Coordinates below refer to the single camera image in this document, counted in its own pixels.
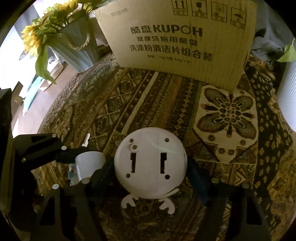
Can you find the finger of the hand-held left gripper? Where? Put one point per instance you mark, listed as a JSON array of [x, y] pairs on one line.
[[46, 150]]

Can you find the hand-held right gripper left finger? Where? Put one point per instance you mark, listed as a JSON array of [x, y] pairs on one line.
[[101, 176]]

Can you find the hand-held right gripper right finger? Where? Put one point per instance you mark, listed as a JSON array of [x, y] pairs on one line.
[[198, 185]]

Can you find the white tape roll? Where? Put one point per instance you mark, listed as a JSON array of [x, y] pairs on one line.
[[90, 164]]

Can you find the white round case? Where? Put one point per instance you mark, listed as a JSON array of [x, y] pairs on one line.
[[150, 162]]

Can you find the brown cardboard box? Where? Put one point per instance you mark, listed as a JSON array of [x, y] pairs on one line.
[[180, 41]]

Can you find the small blue white figurine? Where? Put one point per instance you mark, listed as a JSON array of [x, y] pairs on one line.
[[72, 175]]

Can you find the small grey metal piece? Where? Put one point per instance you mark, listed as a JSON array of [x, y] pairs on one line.
[[86, 139]]

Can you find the blue cloth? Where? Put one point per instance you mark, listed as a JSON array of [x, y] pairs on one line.
[[32, 92]]

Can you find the patterned table runner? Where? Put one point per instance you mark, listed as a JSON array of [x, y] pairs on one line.
[[161, 102]]

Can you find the sunflower bouquet in vase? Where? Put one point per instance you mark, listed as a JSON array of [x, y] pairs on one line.
[[69, 44]]

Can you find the potted plant in white pot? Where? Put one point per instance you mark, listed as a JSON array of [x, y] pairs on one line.
[[288, 92]]

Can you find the grey curtain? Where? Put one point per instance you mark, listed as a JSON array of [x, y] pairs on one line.
[[270, 27]]

